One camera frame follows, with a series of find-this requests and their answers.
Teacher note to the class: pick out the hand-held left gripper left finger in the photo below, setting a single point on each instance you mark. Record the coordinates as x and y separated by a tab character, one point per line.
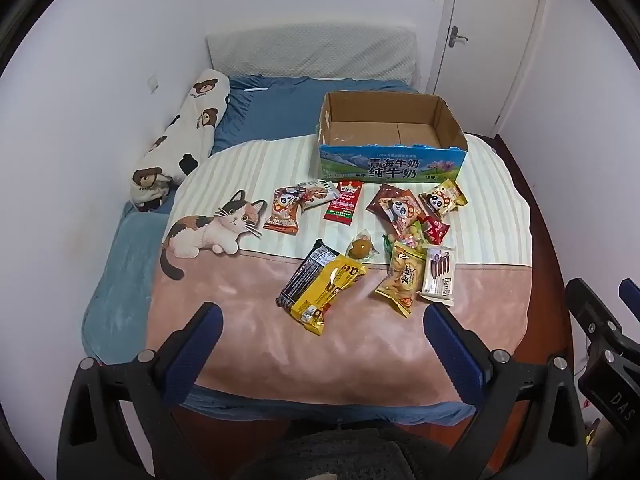
200	342

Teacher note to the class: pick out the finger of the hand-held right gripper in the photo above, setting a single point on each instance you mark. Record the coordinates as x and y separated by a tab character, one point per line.
592	310
631	295

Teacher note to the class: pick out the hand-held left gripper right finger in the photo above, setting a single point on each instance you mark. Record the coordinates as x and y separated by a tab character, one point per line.
450	345

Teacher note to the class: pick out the red spicy strip packet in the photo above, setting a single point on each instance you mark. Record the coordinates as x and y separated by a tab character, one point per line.
342	202

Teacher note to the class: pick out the printed blue cardboard box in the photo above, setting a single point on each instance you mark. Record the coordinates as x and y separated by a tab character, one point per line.
350	160

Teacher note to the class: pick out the cat print blanket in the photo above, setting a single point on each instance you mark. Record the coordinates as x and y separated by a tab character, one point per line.
250	335

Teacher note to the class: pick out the gold snack packet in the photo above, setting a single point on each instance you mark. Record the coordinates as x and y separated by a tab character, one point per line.
400	275

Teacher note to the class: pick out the small red snack packet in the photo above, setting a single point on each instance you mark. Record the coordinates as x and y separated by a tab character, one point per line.
436	231

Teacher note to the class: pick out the colourful candy bag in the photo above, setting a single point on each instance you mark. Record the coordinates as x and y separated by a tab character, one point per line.
410	234

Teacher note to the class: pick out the black snack packet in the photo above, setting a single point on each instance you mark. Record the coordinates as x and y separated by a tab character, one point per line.
300	275

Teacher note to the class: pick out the clear-wrapped yellow pastry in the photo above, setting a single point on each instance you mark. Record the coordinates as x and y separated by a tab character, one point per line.
361	248

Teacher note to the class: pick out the brown panda snack packet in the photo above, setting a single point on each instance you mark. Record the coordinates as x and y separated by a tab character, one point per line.
400	210

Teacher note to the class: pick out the yellow panda snack packet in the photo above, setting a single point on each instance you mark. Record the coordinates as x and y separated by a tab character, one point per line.
442	200

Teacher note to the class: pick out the orange panda snack packet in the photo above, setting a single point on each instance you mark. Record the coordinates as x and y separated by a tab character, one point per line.
282	210

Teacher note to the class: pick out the white snack packet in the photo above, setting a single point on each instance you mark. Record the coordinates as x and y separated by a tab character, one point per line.
317	194

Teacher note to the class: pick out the bear print long pillow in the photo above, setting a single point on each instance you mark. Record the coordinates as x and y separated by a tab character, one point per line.
195	120

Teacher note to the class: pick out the white pen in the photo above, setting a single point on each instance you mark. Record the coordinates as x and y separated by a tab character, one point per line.
255	90

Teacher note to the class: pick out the white door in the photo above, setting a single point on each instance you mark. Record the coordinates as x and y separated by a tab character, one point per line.
495	35

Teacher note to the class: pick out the grey headboard cushion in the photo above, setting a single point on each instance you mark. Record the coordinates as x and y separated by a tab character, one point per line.
310	52

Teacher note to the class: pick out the white wall socket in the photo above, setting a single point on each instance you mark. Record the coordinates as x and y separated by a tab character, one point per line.
153	84

